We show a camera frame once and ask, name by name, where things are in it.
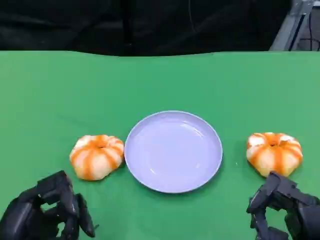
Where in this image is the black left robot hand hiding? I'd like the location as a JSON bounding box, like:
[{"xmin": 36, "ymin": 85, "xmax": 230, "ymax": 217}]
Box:
[{"xmin": 0, "ymin": 170, "xmax": 97, "ymax": 240}]

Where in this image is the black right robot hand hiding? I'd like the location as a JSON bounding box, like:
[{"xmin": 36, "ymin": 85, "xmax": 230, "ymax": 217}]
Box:
[{"xmin": 246, "ymin": 171, "xmax": 320, "ymax": 240}]

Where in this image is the orange and white bread roll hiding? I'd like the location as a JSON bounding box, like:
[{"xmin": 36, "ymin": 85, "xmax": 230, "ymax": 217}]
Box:
[
  {"xmin": 246, "ymin": 132, "xmax": 304, "ymax": 178},
  {"xmin": 69, "ymin": 134, "xmax": 125, "ymax": 181}
]

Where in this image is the lilac plate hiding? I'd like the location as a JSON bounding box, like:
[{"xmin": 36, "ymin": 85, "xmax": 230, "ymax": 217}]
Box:
[{"xmin": 124, "ymin": 110, "xmax": 224, "ymax": 194}]

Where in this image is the green table cloth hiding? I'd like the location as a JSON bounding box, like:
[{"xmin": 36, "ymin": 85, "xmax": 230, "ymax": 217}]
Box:
[{"xmin": 0, "ymin": 50, "xmax": 320, "ymax": 240}]

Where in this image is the black backdrop curtain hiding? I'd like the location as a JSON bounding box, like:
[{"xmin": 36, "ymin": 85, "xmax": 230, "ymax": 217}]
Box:
[{"xmin": 0, "ymin": 0, "xmax": 293, "ymax": 57}]

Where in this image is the black background cable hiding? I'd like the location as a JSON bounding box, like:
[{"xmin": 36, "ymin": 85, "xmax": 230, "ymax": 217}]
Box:
[{"xmin": 298, "ymin": 9, "xmax": 320, "ymax": 52}]

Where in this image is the aluminium frame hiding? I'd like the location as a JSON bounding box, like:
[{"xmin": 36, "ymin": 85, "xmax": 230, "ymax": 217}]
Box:
[{"xmin": 268, "ymin": 0, "xmax": 320, "ymax": 52}]

